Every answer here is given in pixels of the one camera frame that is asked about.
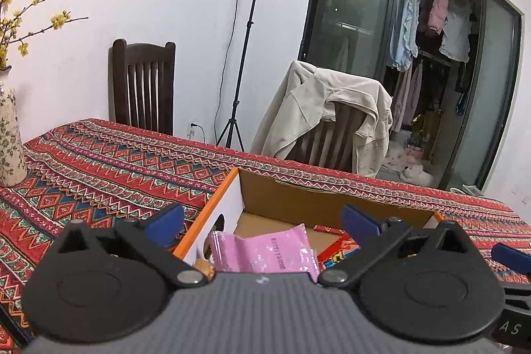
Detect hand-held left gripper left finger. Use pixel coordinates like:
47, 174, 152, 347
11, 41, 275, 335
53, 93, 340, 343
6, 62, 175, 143
50, 204, 209, 289

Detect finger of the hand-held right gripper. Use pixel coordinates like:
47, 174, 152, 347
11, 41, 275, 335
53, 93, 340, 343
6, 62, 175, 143
491, 243, 531, 277

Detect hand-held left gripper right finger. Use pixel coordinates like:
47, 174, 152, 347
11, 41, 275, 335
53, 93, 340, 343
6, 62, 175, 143
319, 204, 478, 289

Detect large red orange snack packet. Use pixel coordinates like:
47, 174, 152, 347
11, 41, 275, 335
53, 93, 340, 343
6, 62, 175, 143
313, 225, 366, 271

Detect red cardboard box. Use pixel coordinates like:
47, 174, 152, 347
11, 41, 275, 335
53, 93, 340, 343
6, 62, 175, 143
172, 167, 445, 276

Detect purple snack packet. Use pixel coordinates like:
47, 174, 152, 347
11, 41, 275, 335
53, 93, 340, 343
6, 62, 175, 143
208, 223, 319, 275

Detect white plush toy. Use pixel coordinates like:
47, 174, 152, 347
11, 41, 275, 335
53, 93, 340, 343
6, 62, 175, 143
398, 164, 428, 185

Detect brown wooden chair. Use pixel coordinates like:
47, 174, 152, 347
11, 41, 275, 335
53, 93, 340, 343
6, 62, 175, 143
288, 103, 366, 174

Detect beige jacket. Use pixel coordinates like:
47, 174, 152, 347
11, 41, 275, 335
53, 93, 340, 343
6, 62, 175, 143
250, 60, 393, 178

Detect pale pink hanging clothes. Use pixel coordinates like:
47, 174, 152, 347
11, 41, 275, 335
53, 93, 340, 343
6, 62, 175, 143
390, 61, 424, 135

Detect dark wooden chair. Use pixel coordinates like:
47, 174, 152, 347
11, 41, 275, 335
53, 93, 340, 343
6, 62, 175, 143
111, 39, 177, 136

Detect small floral ceramic vase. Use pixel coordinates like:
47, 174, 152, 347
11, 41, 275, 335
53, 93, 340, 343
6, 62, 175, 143
0, 66, 29, 187

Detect light blue hanging shirt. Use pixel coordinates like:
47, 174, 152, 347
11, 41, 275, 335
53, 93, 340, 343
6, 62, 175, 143
390, 0, 421, 73

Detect white hanging top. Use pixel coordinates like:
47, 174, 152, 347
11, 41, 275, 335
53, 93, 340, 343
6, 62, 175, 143
440, 3, 474, 63

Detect pink hanging garment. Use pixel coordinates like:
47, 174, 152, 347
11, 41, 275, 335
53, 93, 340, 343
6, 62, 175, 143
427, 0, 450, 36

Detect yellow flower branches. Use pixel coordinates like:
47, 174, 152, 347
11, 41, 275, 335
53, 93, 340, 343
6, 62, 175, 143
0, 0, 90, 68

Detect lamp power cable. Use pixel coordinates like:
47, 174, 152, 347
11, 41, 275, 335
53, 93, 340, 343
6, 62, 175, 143
211, 0, 252, 145

